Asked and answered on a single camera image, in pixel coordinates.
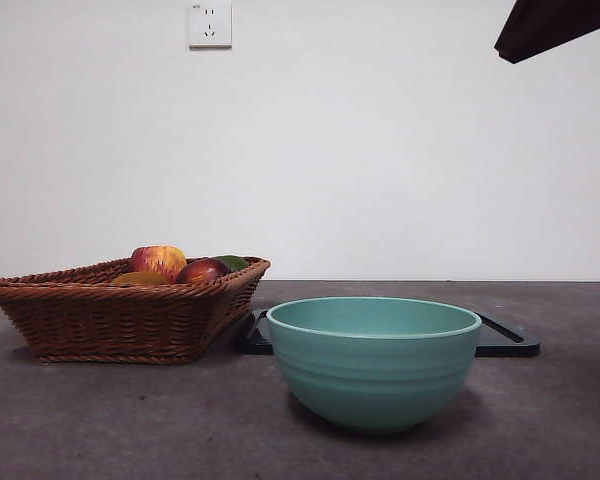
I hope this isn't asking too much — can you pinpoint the dark red apple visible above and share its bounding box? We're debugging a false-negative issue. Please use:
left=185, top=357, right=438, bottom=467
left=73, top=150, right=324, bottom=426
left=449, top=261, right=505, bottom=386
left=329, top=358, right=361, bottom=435
left=174, top=257, right=231, bottom=285

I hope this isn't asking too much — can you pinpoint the white wall socket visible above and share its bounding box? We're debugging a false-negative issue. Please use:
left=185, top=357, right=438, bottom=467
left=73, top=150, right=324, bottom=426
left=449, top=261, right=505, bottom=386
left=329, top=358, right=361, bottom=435
left=188, top=2, right=233, bottom=50

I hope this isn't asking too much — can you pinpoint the brownish yellow round fruit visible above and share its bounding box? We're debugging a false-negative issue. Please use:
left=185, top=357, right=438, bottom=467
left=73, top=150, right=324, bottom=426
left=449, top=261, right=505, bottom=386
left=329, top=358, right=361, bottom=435
left=110, top=270, right=172, bottom=287

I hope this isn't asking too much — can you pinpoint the brown wicker basket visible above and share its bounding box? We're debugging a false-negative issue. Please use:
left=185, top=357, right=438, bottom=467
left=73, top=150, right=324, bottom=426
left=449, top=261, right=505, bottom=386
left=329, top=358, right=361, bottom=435
left=0, top=255, right=272, bottom=365

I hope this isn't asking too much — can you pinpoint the dark teal rectangular tray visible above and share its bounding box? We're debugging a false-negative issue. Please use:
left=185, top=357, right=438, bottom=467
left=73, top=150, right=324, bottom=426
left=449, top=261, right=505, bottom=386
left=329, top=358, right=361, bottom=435
left=234, top=308, right=541, bottom=359

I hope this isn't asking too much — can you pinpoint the teal ribbed bowl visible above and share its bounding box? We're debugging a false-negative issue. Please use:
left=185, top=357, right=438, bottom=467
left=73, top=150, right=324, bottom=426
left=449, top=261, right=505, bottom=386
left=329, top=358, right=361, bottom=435
left=265, top=295, right=483, bottom=434

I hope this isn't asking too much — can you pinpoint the green avocado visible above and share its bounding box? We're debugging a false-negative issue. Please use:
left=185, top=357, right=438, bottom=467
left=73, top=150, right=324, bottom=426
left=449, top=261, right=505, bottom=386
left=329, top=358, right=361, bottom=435
left=214, top=254, right=250, bottom=274

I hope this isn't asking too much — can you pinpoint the red yellow apple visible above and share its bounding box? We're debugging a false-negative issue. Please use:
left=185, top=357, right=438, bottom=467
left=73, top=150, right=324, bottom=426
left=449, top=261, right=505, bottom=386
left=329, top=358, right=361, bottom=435
left=129, top=244, right=188, bottom=282

